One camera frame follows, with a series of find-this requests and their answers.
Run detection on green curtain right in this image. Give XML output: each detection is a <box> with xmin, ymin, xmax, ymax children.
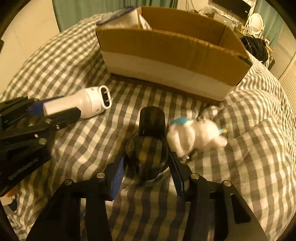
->
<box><xmin>254</xmin><ymin>0</ymin><xmax>284</xmax><ymax>47</ymax></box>

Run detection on white oval mirror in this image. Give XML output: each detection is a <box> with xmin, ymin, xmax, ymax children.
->
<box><xmin>247</xmin><ymin>13</ymin><xmax>264</xmax><ymax>35</ymax></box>

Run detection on grey checkered duvet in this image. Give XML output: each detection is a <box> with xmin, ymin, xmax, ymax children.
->
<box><xmin>1</xmin><ymin>15</ymin><xmax>295</xmax><ymax>240</ymax></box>

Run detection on white plush panda toy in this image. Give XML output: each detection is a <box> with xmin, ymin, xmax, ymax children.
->
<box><xmin>166</xmin><ymin>117</ymin><xmax>228</xmax><ymax>160</ymax></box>

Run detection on white louvered wardrobe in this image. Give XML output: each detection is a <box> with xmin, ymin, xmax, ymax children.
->
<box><xmin>280</xmin><ymin>62</ymin><xmax>296</xmax><ymax>114</ymax></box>

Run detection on black wall television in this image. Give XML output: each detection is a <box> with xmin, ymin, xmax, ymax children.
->
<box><xmin>212</xmin><ymin>0</ymin><xmax>251</xmax><ymax>21</ymax></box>

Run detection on brown cardboard box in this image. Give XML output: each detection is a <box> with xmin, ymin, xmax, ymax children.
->
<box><xmin>96</xmin><ymin>6</ymin><xmax>252</xmax><ymax>104</ymax></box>

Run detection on white electric shaver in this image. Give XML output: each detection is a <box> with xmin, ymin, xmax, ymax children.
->
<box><xmin>43</xmin><ymin>85</ymin><xmax>113</xmax><ymax>119</ymax></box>

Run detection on black clothes on chair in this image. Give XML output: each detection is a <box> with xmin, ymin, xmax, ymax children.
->
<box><xmin>241</xmin><ymin>36</ymin><xmax>268</xmax><ymax>64</ymax></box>

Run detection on dark transparent plastic bottle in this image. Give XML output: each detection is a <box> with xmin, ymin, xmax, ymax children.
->
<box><xmin>125</xmin><ymin>106</ymin><xmax>169</xmax><ymax>181</ymax></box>

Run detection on white cylinder dark lid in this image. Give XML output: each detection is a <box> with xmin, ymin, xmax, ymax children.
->
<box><xmin>96</xmin><ymin>6</ymin><xmax>139</xmax><ymax>29</ymax></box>

